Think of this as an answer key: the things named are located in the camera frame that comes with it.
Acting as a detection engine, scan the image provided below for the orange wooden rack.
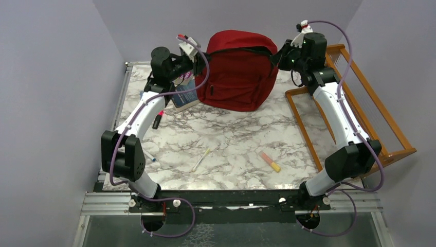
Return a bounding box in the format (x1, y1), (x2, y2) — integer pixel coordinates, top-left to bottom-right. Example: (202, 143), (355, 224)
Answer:
(285, 44), (416, 172)

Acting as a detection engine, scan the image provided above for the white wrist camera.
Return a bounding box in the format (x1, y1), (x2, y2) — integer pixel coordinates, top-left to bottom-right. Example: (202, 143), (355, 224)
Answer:
(177, 34), (201, 62)
(290, 20), (313, 48)

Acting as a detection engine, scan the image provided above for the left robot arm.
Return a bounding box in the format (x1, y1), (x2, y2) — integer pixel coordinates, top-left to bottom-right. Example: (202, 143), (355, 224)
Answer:
(101, 46), (208, 211)

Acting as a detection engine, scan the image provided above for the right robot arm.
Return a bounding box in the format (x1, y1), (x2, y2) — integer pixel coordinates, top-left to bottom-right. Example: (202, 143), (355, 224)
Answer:
(278, 32), (382, 209)

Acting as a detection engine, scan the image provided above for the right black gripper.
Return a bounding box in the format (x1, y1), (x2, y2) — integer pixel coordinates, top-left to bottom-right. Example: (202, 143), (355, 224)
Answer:
(269, 39), (308, 74)

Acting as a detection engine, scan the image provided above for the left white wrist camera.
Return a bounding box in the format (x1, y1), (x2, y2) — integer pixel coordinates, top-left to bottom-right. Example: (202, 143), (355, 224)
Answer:
(177, 34), (201, 62)

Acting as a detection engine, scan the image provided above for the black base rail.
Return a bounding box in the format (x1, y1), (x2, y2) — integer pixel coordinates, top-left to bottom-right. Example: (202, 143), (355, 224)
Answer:
(124, 189), (331, 226)

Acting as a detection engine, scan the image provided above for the pink black highlighter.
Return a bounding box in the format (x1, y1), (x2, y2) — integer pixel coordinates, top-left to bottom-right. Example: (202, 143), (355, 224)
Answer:
(152, 111), (164, 130)

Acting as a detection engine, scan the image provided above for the red backpack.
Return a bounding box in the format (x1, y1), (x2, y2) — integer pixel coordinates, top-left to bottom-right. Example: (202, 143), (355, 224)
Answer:
(195, 30), (279, 112)

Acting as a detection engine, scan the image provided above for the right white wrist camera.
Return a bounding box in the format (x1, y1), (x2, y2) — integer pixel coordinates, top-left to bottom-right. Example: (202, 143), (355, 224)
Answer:
(290, 20), (313, 48)

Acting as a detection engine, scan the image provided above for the dark blue book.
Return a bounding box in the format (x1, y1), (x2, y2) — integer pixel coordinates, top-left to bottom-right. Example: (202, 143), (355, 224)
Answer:
(171, 79), (200, 112)

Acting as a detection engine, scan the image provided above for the purple green paperback book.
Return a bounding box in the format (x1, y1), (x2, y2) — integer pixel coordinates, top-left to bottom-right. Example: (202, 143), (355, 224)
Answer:
(173, 70), (194, 87)

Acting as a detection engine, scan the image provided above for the blue capped pen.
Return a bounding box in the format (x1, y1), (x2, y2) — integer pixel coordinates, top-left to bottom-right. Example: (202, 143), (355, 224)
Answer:
(143, 151), (156, 162)

